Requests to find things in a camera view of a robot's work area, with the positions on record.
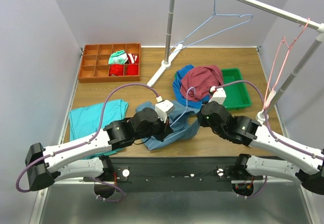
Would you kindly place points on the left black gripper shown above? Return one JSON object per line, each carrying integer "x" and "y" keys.
{"x": 165, "y": 132}

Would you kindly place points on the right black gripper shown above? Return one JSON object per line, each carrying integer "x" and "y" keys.
{"x": 201, "y": 119}

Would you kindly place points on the grey-blue tank top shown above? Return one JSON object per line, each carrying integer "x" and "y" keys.
{"x": 184, "y": 124}

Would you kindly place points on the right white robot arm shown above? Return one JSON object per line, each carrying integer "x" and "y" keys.
{"x": 296, "y": 162}

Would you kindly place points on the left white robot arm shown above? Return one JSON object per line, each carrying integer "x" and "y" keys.
{"x": 47, "y": 165}

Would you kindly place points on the maroon shirt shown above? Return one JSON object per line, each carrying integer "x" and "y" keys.
{"x": 202, "y": 78}

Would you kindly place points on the green plastic tray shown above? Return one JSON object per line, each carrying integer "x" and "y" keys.
{"x": 237, "y": 96}

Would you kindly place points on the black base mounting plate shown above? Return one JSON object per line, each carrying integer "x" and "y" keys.
{"x": 173, "y": 174}

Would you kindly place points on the red cloth right compartment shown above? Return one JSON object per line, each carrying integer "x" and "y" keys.
{"x": 132, "y": 70}

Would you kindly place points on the red cloth compartment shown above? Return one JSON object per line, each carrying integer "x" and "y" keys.
{"x": 132, "y": 70}
{"x": 116, "y": 70}

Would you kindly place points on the red cloth left compartment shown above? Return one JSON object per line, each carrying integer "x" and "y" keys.
{"x": 116, "y": 70}

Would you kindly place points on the turquoise folded shorts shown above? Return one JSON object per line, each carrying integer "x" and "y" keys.
{"x": 85, "y": 120}

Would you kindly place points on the red white striped sock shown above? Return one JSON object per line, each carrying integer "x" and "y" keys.
{"x": 133, "y": 58}

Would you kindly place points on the mint green sock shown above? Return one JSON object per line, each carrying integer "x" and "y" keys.
{"x": 119, "y": 57}

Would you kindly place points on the orange compartment organizer box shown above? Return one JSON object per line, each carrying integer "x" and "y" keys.
{"x": 94, "y": 66}

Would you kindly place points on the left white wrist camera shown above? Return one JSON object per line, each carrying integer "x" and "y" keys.
{"x": 163, "y": 109}

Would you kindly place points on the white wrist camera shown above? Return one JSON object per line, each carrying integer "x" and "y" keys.
{"x": 163, "y": 109}
{"x": 217, "y": 95}

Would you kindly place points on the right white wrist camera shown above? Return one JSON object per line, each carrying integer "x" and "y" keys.
{"x": 217, "y": 95}

